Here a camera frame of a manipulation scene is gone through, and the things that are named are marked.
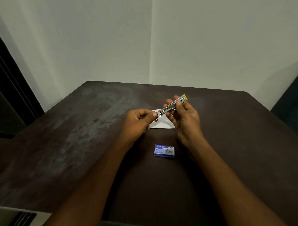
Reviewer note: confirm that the white paper sheet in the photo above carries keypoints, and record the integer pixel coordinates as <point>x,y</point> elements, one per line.
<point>163,124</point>

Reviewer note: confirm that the person's right hand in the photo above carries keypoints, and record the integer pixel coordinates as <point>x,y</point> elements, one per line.
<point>187,123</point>

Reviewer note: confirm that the silver stapler with yellow end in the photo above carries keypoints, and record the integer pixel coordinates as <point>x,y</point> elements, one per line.
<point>171,106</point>

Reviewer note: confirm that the white vented appliance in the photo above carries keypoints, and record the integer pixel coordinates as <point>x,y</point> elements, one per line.
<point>21,217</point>

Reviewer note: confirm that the person's left forearm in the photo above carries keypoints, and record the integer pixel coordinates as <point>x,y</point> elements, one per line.
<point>90,186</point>

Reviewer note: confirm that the person's left thumb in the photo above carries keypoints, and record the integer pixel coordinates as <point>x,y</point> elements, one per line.
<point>149,112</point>

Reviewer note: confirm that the person's right thumb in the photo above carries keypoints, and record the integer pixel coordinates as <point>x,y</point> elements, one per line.
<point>180,106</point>

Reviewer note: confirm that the person's right forearm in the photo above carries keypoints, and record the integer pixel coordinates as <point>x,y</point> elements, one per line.
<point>229,186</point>

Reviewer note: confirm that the dark door frame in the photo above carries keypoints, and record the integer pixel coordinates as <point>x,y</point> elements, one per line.
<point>16,93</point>

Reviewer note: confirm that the blue staple box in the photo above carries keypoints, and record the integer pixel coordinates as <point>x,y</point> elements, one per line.
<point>164,151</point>

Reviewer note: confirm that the person's left hand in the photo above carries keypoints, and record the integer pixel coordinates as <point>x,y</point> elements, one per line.
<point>133,127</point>

